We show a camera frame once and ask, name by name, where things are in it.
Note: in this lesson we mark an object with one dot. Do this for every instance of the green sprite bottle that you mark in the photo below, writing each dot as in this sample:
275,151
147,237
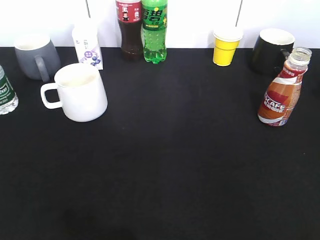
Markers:
154,25

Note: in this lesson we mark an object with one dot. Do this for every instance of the white blueberry yogurt bottle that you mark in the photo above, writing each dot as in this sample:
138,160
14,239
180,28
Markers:
85,38

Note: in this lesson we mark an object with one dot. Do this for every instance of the grey ceramic mug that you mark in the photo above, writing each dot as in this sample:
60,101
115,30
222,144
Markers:
37,56

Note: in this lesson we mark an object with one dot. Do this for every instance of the clear water bottle green label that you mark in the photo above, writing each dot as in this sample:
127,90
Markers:
8,97

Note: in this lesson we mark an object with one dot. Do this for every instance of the orange nescafe coffee bottle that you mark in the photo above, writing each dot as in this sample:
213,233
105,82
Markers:
283,93

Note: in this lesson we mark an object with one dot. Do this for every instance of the black ceramic mug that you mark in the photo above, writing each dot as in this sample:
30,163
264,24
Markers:
271,49

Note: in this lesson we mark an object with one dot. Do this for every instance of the cola bottle red label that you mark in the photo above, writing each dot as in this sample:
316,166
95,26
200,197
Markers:
129,16

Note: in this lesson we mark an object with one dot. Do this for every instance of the white ceramic mug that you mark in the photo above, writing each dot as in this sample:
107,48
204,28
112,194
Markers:
80,90

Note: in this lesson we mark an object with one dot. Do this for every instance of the yellow paper cup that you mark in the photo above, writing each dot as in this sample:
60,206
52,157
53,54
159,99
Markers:
227,39

